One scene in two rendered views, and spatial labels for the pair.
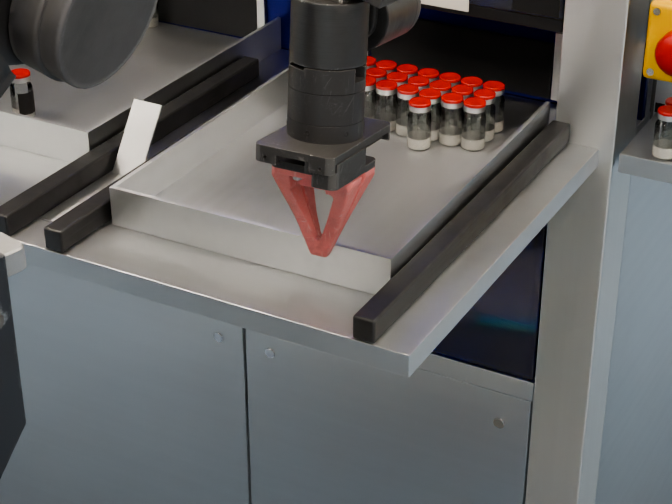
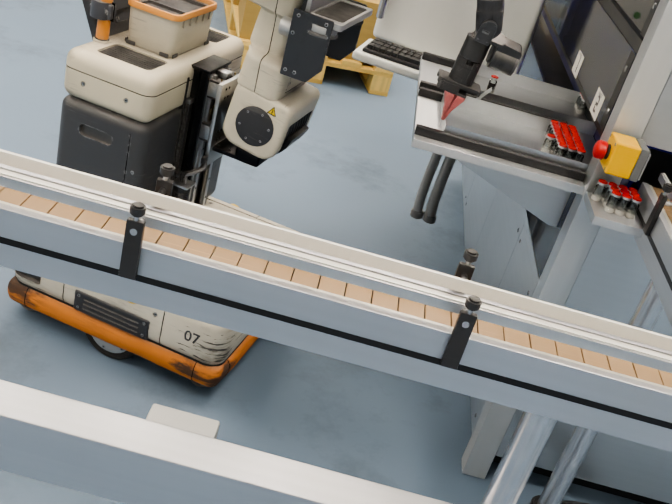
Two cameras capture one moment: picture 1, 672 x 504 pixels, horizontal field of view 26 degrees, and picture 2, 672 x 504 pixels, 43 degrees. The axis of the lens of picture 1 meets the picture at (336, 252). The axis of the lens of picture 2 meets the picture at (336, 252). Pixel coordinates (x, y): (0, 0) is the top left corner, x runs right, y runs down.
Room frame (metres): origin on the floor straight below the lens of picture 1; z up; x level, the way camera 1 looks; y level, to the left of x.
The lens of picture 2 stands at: (-0.11, -1.59, 1.55)
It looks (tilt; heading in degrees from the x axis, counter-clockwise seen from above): 29 degrees down; 60
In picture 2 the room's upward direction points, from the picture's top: 16 degrees clockwise
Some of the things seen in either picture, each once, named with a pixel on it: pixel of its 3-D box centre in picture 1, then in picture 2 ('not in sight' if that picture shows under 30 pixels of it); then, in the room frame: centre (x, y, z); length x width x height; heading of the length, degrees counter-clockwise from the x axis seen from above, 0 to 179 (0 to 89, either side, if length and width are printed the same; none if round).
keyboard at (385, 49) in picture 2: not in sight; (427, 62); (1.32, 0.69, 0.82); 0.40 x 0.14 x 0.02; 141
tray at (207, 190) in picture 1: (343, 159); (510, 131); (1.17, -0.01, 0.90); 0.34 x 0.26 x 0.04; 152
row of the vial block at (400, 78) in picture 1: (407, 100); (564, 143); (1.29, -0.07, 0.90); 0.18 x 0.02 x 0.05; 62
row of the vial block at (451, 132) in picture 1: (396, 108); (555, 141); (1.27, -0.06, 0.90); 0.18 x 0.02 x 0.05; 62
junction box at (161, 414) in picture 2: not in sight; (179, 440); (0.29, -0.54, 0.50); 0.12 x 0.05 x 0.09; 151
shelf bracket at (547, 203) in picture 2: not in sight; (497, 182); (1.13, -0.08, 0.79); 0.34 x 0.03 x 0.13; 151
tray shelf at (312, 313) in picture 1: (189, 146); (505, 119); (1.26, 0.14, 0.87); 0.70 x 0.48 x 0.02; 61
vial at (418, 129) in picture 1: (419, 123); (548, 143); (1.23, -0.08, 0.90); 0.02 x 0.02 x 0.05
